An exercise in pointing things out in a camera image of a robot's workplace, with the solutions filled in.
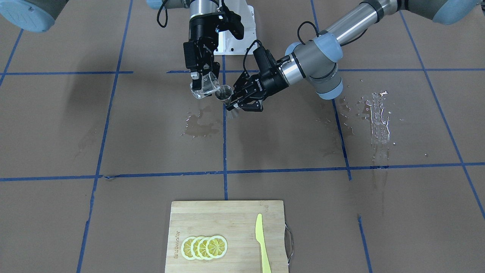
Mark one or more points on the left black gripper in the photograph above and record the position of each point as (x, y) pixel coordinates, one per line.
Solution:
(269, 83)

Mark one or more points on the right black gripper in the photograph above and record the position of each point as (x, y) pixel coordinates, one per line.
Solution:
(199, 36)

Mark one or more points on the clear glass beaker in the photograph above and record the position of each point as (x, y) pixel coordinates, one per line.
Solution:
(204, 86)

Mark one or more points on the steel double jigger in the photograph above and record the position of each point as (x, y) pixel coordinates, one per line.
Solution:
(224, 94)

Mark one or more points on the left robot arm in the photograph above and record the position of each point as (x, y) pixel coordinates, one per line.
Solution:
(317, 59)

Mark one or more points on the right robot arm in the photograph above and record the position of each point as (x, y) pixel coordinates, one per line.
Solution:
(76, 59)

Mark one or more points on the bamboo cutting board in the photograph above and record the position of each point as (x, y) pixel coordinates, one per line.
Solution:
(234, 220)

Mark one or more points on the lemon slice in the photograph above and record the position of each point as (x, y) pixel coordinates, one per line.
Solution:
(194, 247)
(216, 246)
(202, 249)
(187, 248)

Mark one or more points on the yellow plastic knife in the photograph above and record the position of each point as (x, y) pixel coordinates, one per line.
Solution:
(259, 233)

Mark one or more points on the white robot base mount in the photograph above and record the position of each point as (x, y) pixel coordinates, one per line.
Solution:
(228, 44)

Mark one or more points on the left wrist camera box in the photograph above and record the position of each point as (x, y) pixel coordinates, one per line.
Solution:
(265, 62)

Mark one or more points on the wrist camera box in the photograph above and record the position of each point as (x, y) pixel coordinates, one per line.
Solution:
(231, 22)
(265, 62)

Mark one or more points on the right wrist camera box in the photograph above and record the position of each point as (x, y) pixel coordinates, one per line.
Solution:
(231, 22)

